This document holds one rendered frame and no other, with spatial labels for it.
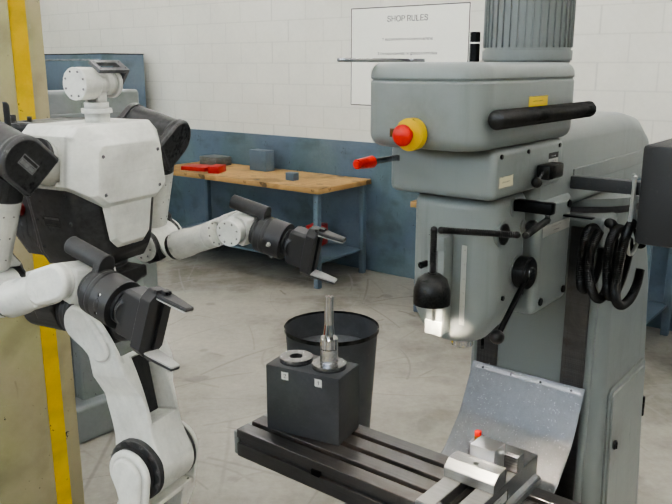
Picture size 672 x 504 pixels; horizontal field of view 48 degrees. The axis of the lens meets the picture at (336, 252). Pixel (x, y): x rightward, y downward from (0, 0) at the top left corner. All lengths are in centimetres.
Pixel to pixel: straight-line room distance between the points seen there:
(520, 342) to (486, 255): 57
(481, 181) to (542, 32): 42
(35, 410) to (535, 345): 187
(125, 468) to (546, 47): 129
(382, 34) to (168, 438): 546
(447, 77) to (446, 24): 513
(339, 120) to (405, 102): 572
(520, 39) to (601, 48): 423
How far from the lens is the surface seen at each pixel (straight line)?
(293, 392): 202
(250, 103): 790
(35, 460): 316
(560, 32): 177
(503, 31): 176
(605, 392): 209
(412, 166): 155
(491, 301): 159
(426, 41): 660
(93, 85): 164
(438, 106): 139
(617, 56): 592
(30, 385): 304
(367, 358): 367
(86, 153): 157
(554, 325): 203
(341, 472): 191
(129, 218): 166
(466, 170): 148
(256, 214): 177
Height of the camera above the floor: 188
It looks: 14 degrees down
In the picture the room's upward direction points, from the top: straight up
